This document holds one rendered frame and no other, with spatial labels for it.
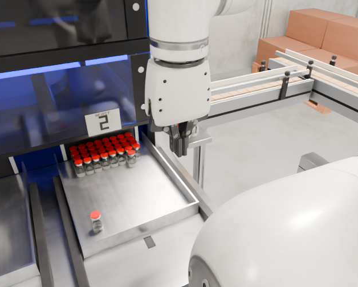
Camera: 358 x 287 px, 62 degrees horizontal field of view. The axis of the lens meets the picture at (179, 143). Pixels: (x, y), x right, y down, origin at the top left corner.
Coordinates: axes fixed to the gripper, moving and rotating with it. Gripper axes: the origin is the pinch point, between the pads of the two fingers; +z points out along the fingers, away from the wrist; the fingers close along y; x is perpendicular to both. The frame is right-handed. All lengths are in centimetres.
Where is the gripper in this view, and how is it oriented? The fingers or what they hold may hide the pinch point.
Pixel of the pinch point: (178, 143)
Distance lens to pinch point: 52.7
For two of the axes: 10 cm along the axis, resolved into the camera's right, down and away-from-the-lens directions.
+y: -8.9, 2.5, -3.7
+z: 0.0, 8.3, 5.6
